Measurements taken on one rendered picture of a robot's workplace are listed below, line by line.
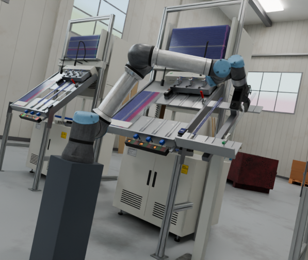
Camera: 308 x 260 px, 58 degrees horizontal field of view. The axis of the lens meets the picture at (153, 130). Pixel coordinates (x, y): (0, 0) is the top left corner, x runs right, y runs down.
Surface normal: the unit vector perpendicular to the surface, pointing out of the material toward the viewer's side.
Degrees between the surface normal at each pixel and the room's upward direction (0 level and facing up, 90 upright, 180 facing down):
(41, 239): 90
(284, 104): 90
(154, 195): 90
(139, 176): 90
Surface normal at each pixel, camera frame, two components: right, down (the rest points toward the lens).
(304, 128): -0.62, -0.13
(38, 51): 0.76, 0.15
